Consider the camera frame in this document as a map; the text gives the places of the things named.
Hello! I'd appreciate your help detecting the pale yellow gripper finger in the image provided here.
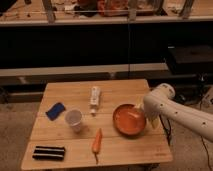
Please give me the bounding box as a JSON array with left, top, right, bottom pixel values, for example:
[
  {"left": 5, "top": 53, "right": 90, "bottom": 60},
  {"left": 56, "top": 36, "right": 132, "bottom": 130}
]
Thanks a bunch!
[
  {"left": 150, "top": 117, "right": 159, "bottom": 129},
  {"left": 134, "top": 103, "right": 144, "bottom": 112}
]

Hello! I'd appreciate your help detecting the orange ceramic bowl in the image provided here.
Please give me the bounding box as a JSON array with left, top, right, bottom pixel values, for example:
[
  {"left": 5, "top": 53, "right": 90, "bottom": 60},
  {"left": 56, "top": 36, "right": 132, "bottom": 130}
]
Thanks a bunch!
[{"left": 113, "top": 104, "right": 146, "bottom": 136}]

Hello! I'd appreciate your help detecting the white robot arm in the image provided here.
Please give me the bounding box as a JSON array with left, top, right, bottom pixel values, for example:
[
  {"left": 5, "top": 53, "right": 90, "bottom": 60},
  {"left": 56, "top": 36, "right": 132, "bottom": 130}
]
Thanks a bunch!
[{"left": 137, "top": 83, "right": 213, "bottom": 142}]

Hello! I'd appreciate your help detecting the wooden table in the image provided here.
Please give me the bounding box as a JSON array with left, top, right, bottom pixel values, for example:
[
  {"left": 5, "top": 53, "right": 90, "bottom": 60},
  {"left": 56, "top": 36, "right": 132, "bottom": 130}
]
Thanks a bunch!
[{"left": 21, "top": 79, "right": 172, "bottom": 171}]

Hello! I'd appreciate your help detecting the white tube bottle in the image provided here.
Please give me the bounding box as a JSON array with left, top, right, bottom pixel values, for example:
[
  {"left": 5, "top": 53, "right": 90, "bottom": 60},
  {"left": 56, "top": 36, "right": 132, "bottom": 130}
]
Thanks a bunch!
[{"left": 90, "top": 86, "right": 101, "bottom": 115}]

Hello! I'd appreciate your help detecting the orange carrot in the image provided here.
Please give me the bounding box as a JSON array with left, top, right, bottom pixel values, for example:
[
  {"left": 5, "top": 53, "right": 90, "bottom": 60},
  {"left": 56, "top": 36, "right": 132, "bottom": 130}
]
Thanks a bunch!
[{"left": 92, "top": 128, "right": 102, "bottom": 160}]

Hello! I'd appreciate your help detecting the white plastic cup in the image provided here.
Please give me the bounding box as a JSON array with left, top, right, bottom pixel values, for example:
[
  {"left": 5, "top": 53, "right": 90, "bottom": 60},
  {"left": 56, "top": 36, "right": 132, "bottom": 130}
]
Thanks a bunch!
[{"left": 65, "top": 110, "right": 83, "bottom": 133}]

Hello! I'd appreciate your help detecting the black box on right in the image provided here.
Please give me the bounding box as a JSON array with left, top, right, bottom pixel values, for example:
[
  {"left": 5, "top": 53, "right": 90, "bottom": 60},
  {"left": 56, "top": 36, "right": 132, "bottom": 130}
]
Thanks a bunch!
[{"left": 165, "top": 45, "right": 213, "bottom": 74}]

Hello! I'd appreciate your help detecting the blue sponge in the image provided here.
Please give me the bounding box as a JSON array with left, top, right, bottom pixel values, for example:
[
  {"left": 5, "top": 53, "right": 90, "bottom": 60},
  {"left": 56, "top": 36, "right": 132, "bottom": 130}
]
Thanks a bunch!
[{"left": 46, "top": 102, "right": 65, "bottom": 121}]

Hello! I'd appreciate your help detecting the orange object on shelf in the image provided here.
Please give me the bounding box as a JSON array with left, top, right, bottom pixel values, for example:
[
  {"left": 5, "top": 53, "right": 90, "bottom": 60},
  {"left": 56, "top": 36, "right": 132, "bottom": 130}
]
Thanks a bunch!
[{"left": 97, "top": 0, "right": 128, "bottom": 16}]

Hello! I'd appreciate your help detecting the black striped eraser block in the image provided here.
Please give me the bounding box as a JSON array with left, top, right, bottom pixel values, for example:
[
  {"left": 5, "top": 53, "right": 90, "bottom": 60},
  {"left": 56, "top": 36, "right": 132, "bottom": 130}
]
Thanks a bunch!
[{"left": 32, "top": 146, "right": 66, "bottom": 161}]

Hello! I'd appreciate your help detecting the black cable on floor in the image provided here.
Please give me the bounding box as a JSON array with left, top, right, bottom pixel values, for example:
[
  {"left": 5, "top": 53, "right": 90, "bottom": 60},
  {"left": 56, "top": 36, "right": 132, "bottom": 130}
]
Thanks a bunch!
[{"left": 199, "top": 134, "right": 213, "bottom": 171}]

